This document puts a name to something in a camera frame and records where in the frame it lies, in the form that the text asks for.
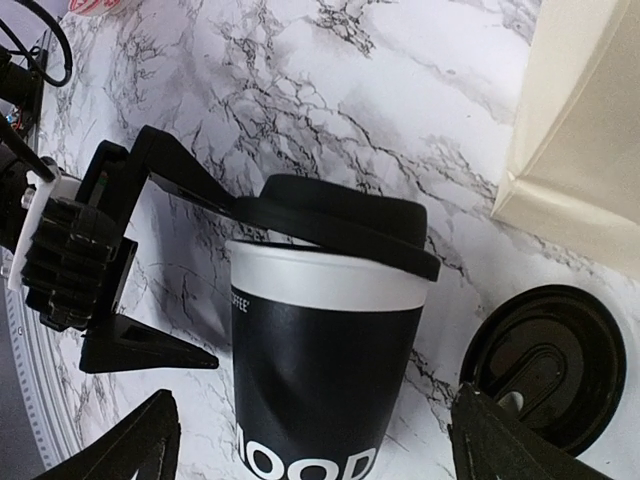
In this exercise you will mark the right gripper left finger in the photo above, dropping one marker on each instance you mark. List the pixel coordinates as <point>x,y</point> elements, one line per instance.
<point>143,445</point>

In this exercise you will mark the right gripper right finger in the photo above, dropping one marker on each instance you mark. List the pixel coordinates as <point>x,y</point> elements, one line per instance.
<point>488,443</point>

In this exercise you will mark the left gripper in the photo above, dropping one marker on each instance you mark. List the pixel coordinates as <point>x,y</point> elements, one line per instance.
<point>78,237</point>

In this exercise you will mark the black paper coffee cup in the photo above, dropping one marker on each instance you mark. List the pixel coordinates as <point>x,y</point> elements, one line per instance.
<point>320,345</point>

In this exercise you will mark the black cup lid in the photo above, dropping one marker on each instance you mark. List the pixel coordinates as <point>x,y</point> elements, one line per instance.
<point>386,230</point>
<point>561,349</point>

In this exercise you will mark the cream paper bag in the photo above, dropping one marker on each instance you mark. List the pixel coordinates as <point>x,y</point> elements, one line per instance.
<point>572,167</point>

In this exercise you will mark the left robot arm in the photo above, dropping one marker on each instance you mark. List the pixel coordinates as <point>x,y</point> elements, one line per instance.
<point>17,158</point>

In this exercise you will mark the front aluminium rail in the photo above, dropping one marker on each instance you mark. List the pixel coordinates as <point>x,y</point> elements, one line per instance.
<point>49,416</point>

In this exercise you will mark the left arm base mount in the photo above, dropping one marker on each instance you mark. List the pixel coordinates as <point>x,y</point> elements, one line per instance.
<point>22,91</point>

